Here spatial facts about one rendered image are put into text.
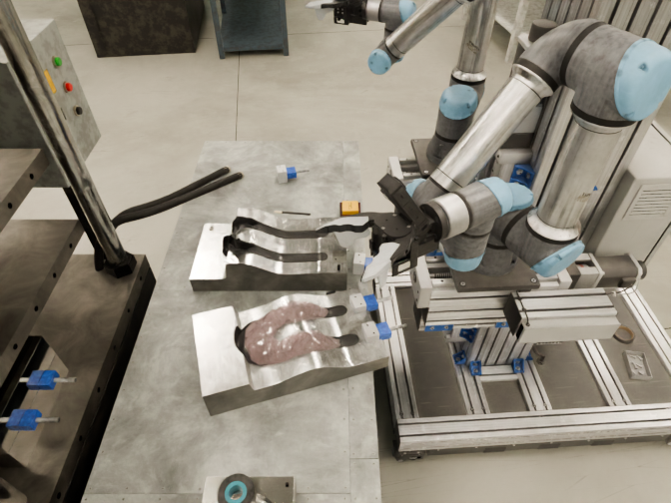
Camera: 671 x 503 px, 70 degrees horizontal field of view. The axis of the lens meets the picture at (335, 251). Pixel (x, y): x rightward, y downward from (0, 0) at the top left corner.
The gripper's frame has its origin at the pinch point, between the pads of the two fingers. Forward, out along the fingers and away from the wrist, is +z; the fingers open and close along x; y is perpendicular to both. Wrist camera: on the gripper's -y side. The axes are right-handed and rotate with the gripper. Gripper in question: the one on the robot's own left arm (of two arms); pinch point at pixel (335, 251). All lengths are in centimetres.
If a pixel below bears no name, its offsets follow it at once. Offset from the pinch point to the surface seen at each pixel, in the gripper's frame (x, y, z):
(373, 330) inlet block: 24, 55, -21
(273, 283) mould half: 58, 55, -5
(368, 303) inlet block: 34, 55, -26
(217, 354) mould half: 36, 50, 20
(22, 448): 40, 57, 70
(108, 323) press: 73, 58, 45
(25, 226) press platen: 95, 29, 55
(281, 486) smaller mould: 0, 59, 19
